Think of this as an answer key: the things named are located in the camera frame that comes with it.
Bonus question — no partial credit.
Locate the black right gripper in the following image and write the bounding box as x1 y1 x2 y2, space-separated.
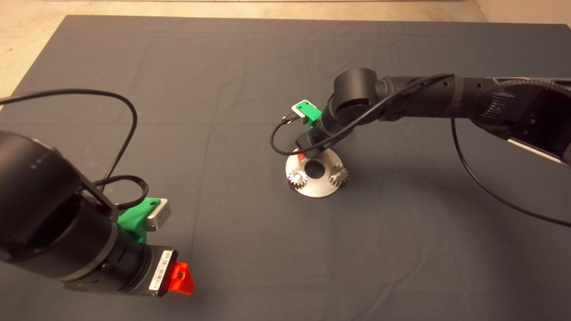
295 128 334 161

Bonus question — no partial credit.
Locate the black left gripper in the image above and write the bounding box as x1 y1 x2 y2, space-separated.
130 243 195 296

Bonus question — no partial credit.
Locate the small shiny steel gear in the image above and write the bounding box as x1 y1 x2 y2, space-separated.
328 165 349 187
288 169 307 189

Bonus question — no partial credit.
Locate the round metal plate with pins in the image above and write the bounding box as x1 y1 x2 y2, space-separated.
285 148 344 198

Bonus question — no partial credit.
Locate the dark grey table cloth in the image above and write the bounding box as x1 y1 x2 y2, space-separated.
0 16 571 321

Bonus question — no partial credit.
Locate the green right camera mount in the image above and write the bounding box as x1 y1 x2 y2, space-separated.
294 100 323 128

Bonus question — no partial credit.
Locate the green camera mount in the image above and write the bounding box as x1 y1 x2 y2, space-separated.
117 198 161 244
294 100 323 128

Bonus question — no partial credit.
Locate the silver left camera box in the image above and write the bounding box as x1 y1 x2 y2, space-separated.
145 198 171 232

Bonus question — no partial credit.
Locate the green left camera mount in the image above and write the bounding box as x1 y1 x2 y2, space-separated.
117 198 161 244

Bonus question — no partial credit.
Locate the braided black left arm cable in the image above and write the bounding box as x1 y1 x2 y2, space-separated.
91 175 150 210

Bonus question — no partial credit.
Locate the braided black arm cable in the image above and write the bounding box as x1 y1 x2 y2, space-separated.
493 78 571 96
91 175 150 210

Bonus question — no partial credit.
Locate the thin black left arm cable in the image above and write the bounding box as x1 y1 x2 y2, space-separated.
0 88 140 192

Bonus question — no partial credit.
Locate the braided black right arm cable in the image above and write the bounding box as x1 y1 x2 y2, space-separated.
493 78 571 96

